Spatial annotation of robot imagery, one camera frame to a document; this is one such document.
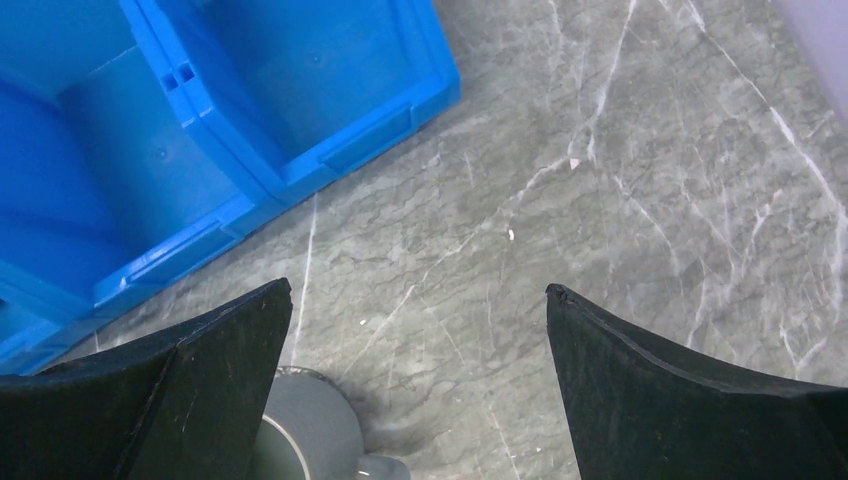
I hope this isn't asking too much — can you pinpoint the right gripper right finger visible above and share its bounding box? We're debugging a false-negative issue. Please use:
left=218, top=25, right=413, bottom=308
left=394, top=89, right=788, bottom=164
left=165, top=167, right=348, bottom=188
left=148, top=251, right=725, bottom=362
left=546, top=284, right=847, bottom=479

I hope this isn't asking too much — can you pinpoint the blue three-compartment bin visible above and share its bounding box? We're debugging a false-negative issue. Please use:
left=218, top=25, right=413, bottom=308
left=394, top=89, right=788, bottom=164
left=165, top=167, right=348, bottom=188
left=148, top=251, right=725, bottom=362
left=1, top=1, right=460, bottom=375

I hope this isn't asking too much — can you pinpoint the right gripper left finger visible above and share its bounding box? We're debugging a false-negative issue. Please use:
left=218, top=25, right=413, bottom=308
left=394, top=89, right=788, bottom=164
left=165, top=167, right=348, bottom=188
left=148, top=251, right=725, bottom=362
left=1, top=278, right=293, bottom=479

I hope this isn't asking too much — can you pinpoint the grey ceramic mug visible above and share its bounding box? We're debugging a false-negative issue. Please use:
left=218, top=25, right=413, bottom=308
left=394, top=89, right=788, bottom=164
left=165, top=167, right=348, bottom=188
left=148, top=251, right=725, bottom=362
left=246, top=366, right=411, bottom=479

